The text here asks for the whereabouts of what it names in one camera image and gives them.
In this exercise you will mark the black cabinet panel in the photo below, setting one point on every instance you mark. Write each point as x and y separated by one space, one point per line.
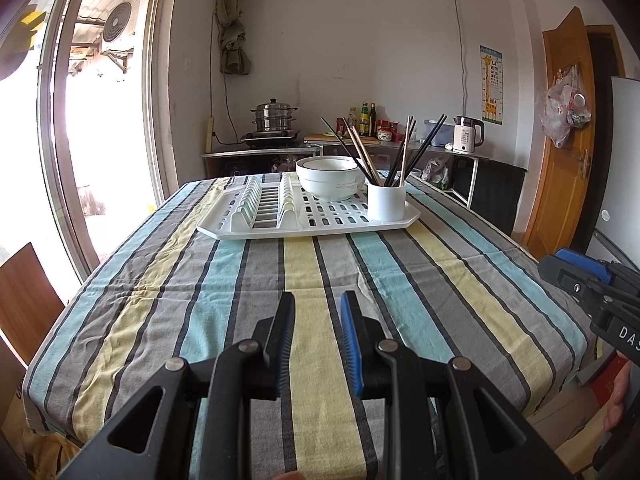
497 195

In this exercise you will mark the black induction stove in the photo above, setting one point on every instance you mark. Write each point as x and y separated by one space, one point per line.
270 137

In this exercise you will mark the white plastic dish rack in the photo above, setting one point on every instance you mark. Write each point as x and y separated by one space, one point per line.
310 225

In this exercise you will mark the white bowl black rim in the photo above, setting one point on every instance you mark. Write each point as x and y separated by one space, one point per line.
327 161
327 185

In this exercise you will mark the dark sauce bottle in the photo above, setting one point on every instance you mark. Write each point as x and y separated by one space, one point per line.
372 122

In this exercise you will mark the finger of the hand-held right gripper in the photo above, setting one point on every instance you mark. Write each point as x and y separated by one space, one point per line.
585 264
570 285

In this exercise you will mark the wooden cutting board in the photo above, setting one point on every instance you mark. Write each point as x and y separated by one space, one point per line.
320 136

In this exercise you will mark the striped tablecloth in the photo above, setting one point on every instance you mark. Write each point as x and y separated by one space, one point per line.
200 285

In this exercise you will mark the steel steamer pot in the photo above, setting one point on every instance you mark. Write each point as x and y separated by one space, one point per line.
274 117

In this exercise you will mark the sliding glass door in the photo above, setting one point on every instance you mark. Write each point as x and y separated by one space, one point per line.
55 110

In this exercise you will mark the white refrigerator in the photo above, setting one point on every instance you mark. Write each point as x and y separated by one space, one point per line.
620 170

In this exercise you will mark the yellow printed bag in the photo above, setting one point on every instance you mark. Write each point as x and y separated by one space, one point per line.
30 445

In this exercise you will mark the beige power strip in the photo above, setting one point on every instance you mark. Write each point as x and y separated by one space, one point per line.
210 135

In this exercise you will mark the person's right hand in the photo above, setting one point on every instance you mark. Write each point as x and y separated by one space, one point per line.
621 395

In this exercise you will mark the yellow window sticker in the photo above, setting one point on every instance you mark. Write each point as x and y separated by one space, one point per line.
22 35

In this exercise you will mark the white electric kettle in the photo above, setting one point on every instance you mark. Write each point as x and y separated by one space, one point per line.
465 137

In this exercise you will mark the red cardboard box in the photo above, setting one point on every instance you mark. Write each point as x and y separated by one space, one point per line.
602 382

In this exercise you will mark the green oil bottle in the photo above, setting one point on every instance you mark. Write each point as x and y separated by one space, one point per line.
364 122

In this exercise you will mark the clear plastic bag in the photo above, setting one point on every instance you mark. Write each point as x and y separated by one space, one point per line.
436 170

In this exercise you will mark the grey tied curtain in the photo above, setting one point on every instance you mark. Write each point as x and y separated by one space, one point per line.
232 35

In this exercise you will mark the person's left hand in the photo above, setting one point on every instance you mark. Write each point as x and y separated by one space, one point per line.
287 476

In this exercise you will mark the hanging plastic bags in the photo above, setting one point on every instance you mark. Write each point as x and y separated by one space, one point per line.
562 110

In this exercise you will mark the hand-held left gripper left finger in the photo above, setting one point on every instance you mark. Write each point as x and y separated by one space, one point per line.
282 345

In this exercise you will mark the wooden chair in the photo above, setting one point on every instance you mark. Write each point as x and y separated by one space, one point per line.
27 305

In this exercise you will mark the outdoor fan unit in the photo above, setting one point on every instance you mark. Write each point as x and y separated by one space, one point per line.
117 25

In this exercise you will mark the red lidded jar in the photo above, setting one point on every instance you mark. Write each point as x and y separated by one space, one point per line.
384 132

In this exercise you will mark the white cup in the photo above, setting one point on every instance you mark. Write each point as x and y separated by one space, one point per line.
386 205

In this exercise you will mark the blue lidded plastic container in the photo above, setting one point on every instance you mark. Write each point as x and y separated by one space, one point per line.
442 135

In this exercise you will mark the giraffe wall poster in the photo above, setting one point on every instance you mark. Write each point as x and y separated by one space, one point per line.
491 85

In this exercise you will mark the wooden door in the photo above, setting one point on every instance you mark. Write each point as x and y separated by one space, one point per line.
555 185

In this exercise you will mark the wooden chopstick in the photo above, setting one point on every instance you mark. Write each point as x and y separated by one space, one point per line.
369 157
405 147
365 157
359 151

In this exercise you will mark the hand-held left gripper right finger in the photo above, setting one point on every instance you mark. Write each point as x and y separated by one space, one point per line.
350 350

